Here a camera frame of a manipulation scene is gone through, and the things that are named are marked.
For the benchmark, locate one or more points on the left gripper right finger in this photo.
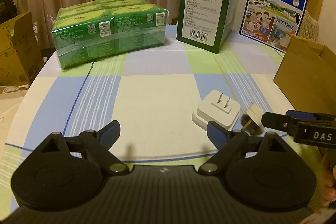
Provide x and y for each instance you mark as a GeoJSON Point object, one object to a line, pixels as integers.
{"type": "Point", "coordinates": [226, 140]}

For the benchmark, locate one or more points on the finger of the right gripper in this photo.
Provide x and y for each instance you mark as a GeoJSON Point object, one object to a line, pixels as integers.
{"type": "Point", "coordinates": [300, 114]}
{"type": "Point", "coordinates": [285, 123]}

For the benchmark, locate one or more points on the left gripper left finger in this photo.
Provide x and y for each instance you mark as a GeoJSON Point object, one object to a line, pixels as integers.
{"type": "Point", "coordinates": [103, 139]}

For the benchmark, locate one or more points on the person's right hand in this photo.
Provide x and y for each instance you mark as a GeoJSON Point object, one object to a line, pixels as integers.
{"type": "Point", "coordinates": [328, 180]}

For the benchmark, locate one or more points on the small beige travel plug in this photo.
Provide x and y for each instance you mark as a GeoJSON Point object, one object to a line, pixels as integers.
{"type": "Point", "coordinates": [251, 120]}

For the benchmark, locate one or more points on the white square plug adapter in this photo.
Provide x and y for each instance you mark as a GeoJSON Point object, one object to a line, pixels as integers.
{"type": "Point", "coordinates": [217, 107]}

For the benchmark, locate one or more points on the open brown cardboard box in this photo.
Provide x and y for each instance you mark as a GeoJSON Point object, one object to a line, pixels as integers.
{"type": "Point", "coordinates": [306, 76]}

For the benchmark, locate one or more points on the checkered bed sheet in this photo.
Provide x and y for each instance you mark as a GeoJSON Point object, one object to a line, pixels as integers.
{"type": "Point", "coordinates": [152, 93]}

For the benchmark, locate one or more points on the quilted beige chair cushion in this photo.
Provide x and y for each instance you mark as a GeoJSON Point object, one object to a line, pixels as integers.
{"type": "Point", "coordinates": [309, 28]}

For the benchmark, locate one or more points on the blue milk carton box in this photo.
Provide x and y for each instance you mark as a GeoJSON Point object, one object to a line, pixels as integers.
{"type": "Point", "coordinates": [273, 22]}

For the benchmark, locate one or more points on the green tissue multipack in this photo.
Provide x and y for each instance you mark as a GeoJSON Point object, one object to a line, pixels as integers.
{"type": "Point", "coordinates": [103, 28]}

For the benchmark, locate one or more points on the cardboard boxes on floor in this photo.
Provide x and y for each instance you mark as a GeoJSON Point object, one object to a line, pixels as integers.
{"type": "Point", "coordinates": [21, 58]}

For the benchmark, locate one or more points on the green white milk carton box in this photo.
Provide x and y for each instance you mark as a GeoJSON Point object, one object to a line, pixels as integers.
{"type": "Point", "coordinates": [206, 23]}

